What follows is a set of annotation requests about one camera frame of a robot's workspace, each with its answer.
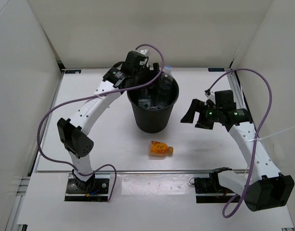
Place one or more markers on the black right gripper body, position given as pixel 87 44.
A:
pixel 212 112

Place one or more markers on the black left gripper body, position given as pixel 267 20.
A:
pixel 143 69

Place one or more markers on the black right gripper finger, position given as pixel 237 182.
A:
pixel 194 107
pixel 204 125

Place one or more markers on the clear unlabeled plastic bottle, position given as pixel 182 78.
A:
pixel 165 86

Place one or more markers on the red label water bottle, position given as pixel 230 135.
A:
pixel 144 99

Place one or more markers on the orange juice bottle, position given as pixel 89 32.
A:
pixel 160 149

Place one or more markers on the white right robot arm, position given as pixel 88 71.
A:
pixel 265 187

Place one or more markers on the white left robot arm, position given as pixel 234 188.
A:
pixel 73 132

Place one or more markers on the black plastic bin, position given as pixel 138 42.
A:
pixel 153 121

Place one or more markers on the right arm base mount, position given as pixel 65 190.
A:
pixel 206 193

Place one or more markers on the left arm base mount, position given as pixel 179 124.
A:
pixel 97 191

